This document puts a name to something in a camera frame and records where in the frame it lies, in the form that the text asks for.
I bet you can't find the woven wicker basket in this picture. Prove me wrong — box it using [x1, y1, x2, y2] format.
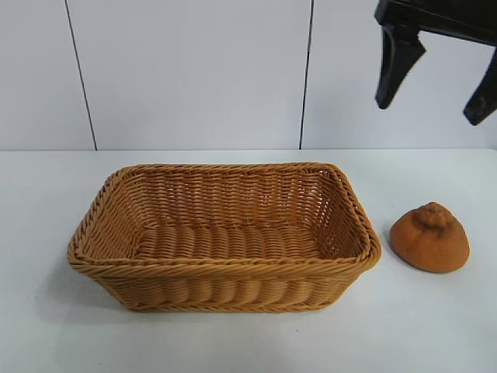
[66, 162, 384, 314]

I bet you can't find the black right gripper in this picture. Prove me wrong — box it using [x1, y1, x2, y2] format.
[373, 0, 497, 127]

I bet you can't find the lumpy orange fruit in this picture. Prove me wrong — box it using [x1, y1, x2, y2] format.
[389, 200, 471, 275]

